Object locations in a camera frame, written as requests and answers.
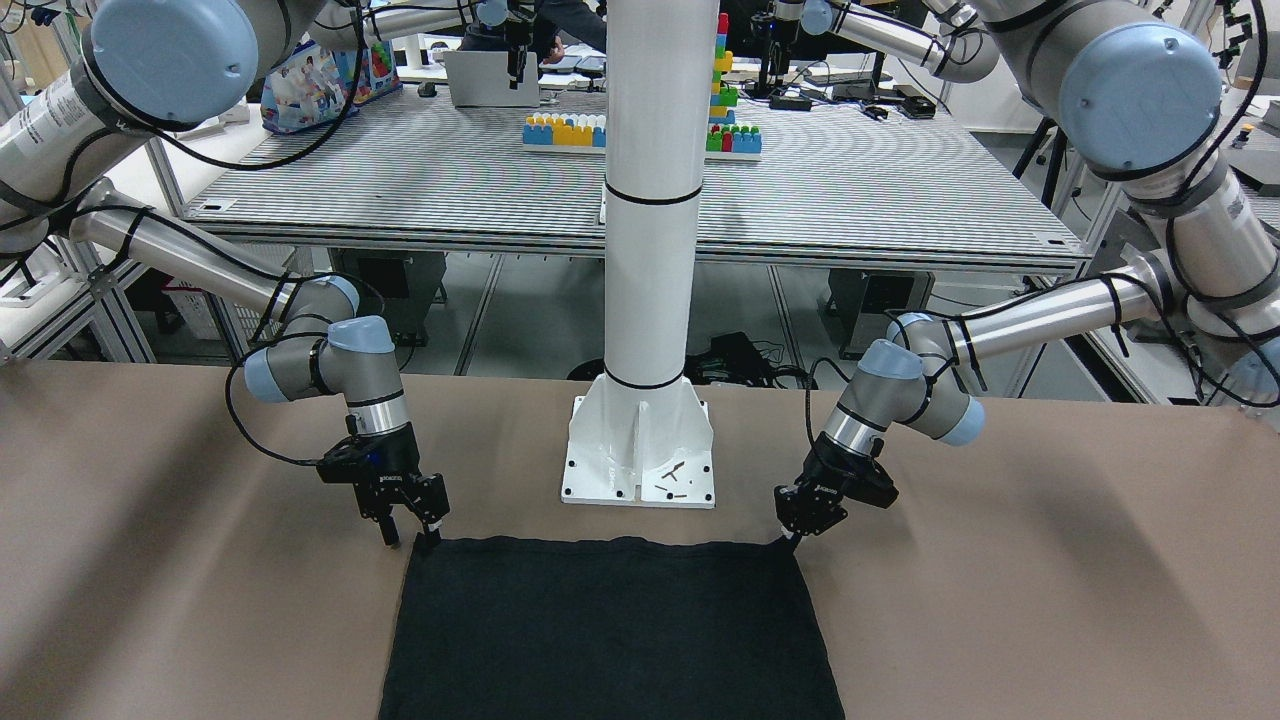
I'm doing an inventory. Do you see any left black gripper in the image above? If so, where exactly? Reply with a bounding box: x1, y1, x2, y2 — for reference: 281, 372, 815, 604
774, 438, 899, 553

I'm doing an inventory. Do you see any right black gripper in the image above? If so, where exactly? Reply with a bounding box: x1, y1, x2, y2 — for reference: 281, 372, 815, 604
317, 423, 451, 550

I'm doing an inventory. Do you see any black t-shirt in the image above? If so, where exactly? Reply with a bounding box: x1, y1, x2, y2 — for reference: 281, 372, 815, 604
378, 537, 845, 719

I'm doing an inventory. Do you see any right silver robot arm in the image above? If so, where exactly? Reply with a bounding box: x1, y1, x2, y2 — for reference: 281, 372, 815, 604
1, 1, 451, 547

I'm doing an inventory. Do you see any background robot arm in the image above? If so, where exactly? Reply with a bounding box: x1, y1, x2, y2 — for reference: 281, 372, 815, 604
772, 1, 1000, 85

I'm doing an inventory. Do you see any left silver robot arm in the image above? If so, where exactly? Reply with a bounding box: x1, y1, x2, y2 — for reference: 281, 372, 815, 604
774, 1, 1279, 544

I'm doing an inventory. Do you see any white plastic crate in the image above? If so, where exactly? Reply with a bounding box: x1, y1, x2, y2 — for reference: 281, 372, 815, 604
163, 279, 259, 343

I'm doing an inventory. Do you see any colourful toy block set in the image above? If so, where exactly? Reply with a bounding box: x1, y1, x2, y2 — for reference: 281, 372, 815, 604
521, 12, 764, 161

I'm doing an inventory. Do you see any colourful gift bag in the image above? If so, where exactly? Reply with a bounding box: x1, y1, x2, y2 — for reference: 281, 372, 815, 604
261, 41, 401, 135

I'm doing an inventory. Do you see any silver laptop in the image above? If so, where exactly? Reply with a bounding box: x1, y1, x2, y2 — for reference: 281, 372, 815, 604
443, 51, 540, 108

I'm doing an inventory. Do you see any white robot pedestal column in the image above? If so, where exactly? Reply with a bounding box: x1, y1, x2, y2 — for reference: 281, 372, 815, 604
559, 1, 719, 509

